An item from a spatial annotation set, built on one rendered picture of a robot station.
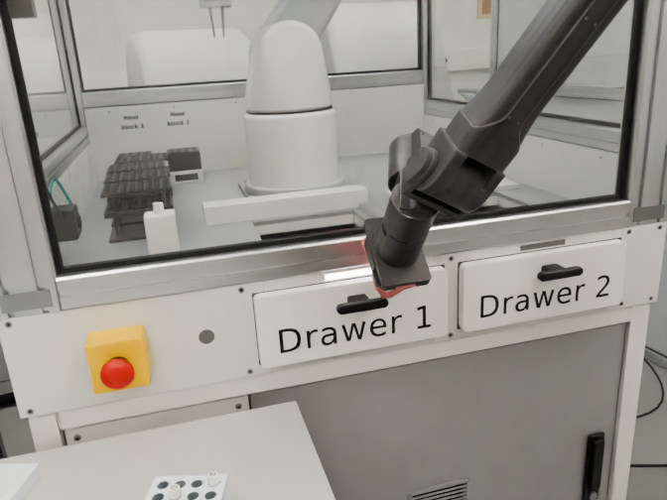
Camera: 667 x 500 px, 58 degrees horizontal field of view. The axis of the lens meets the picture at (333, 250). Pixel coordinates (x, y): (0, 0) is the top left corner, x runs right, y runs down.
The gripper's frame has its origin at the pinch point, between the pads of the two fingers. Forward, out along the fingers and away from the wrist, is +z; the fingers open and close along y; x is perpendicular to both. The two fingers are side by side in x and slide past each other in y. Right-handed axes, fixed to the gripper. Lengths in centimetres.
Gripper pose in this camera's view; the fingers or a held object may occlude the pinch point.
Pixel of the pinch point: (384, 284)
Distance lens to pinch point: 84.7
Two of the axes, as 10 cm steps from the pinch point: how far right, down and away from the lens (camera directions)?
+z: -1.1, 5.4, 8.3
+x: -9.7, 1.2, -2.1
